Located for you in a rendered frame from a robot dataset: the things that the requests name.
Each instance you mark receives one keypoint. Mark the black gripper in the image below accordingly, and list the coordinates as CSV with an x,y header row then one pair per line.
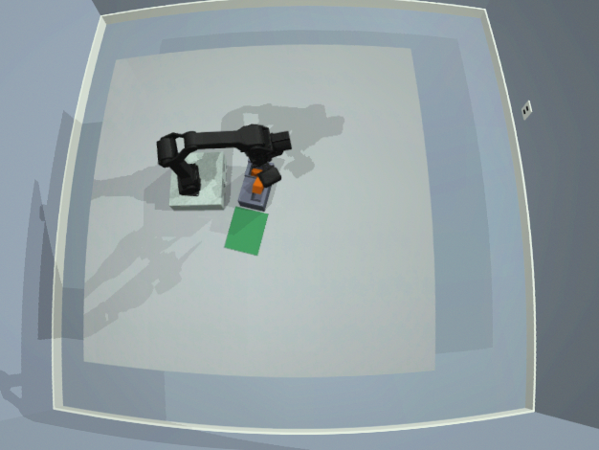
x,y
269,175

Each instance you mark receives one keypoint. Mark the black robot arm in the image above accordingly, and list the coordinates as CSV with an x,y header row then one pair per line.
x,y
254,139

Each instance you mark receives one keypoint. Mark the orange l-shaped part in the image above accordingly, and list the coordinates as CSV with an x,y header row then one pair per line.
x,y
258,187

